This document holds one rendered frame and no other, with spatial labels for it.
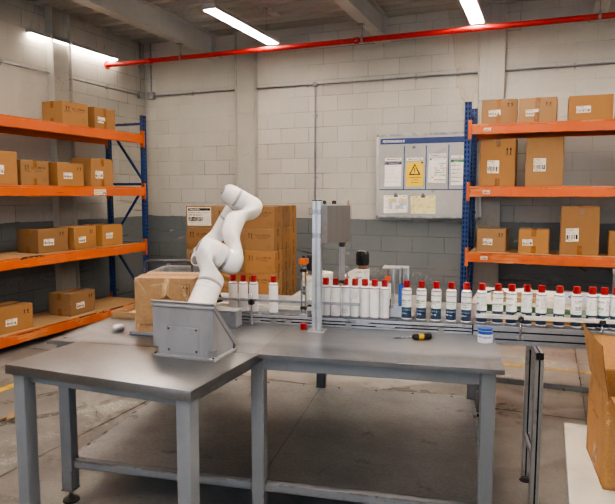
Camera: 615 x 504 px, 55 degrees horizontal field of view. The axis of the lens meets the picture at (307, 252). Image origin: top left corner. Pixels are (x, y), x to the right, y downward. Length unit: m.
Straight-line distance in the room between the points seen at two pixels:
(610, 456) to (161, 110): 8.16
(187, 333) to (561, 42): 5.95
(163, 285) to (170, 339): 0.44
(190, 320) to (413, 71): 5.68
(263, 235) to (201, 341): 4.15
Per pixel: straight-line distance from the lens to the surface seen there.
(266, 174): 8.24
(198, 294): 2.69
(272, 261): 6.63
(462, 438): 3.47
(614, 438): 1.76
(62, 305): 7.12
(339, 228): 3.04
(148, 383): 2.34
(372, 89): 7.81
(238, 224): 2.96
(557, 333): 3.16
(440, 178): 7.39
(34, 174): 6.67
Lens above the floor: 1.53
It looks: 6 degrees down
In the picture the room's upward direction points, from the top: straight up
